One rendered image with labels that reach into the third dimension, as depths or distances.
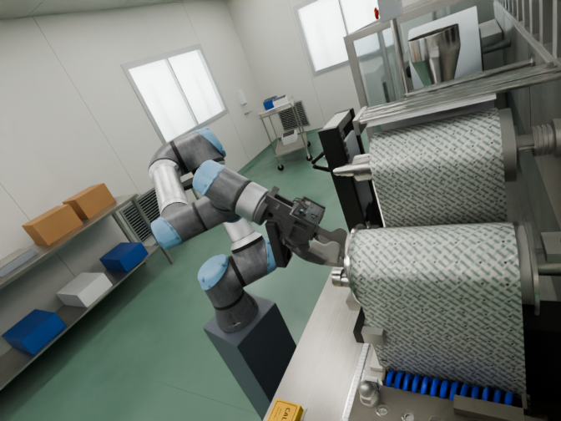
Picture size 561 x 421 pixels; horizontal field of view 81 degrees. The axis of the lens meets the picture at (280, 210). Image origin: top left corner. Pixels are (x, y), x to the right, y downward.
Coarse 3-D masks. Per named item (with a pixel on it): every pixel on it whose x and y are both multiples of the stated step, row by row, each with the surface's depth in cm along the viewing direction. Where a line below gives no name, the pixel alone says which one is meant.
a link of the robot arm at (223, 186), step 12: (204, 168) 66; (216, 168) 66; (228, 168) 69; (204, 180) 65; (216, 180) 65; (228, 180) 65; (240, 180) 66; (204, 192) 66; (216, 192) 65; (228, 192) 65; (240, 192) 64; (216, 204) 69; (228, 204) 66
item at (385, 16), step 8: (384, 0) 81; (392, 0) 80; (400, 0) 82; (376, 8) 85; (384, 8) 82; (392, 8) 81; (400, 8) 81; (376, 16) 85; (384, 16) 83; (392, 16) 82
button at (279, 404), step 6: (276, 402) 79; (282, 402) 79; (288, 402) 78; (276, 408) 78; (282, 408) 77; (288, 408) 77; (294, 408) 76; (300, 408) 76; (270, 414) 77; (276, 414) 77; (282, 414) 76; (288, 414) 76; (294, 414) 75; (300, 414) 76; (270, 420) 76; (276, 420) 75; (282, 420) 75; (288, 420) 74; (294, 420) 74
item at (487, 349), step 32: (384, 320) 58; (416, 320) 55; (448, 320) 52; (480, 320) 49; (512, 320) 47; (384, 352) 63; (416, 352) 59; (448, 352) 56; (480, 352) 53; (512, 352) 50; (480, 384) 57; (512, 384) 54
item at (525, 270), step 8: (520, 232) 46; (520, 240) 45; (520, 248) 45; (528, 248) 44; (520, 256) 44; (528, 256) 44; (520, 264) 44; (528, 264) 44; (520, 272) 44; (528, 272) 44; (520, 280) 44; (528, 280) 44; (528, 288) 44; (528, 296) 45; (528, 304) 47
